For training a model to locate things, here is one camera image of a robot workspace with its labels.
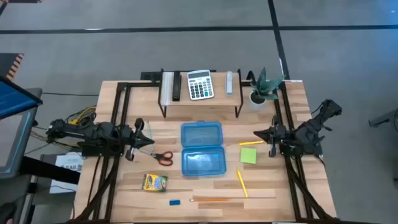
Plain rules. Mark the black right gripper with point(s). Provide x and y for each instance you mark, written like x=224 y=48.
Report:
x=281 y=137

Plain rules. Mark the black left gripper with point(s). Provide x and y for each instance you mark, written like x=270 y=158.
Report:
x=130 y=137

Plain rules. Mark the thin teal pen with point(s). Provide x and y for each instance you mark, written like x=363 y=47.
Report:
x=150 y=135

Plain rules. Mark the yellow highlighter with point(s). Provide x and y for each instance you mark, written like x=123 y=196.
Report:
x=251 y=143

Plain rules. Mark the green sticky note pad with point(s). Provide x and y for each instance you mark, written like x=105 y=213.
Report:
x=248 y=155

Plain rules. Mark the yellow green crayon box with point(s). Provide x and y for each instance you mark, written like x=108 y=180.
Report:
x=155 y=183

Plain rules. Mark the yellow pencil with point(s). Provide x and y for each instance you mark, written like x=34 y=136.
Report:
x=242 y=183

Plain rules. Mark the blue eraser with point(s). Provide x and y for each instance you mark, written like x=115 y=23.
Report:
x=174 y=202

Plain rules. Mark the orange pencil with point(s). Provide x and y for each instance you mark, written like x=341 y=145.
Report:
x=208 y=200

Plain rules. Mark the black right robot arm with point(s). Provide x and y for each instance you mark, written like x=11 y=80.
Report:
x=311 y=130

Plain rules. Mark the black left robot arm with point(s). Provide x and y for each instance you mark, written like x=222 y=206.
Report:
x=93 y=133

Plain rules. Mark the white plant pot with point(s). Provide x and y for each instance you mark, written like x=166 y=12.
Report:
x=256 y=105

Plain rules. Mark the green snake plant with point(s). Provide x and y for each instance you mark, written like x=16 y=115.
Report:
x=264 y=85

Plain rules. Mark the blue plastic pencil case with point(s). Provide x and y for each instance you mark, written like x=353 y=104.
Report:
x=202 y=149

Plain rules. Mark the wooden shelf riser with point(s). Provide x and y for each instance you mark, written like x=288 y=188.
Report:
x=220 y=99

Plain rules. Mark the grey stapler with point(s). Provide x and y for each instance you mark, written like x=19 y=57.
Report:
x=229 y=83

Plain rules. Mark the black power strip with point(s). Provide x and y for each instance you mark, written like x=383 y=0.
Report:
x=149 y=76

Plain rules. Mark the white paper sheet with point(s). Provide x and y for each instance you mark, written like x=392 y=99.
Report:
x=66 y=165

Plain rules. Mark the white desk calculator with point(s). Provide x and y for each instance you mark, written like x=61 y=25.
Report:
x=200 y=85

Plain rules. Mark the grey metal stand leg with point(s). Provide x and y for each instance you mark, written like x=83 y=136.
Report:
x=382 y=119

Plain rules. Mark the grey screen monitor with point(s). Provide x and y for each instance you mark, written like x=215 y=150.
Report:
x=12 y=143

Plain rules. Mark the tilted blue screen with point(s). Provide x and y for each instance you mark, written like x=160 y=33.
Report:
x=15 y=98

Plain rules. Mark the hazard-striped black platform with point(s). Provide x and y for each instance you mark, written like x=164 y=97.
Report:
x=9 y=65

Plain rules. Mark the black aluminium frame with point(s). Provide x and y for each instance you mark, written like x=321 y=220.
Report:
x=119 y=102

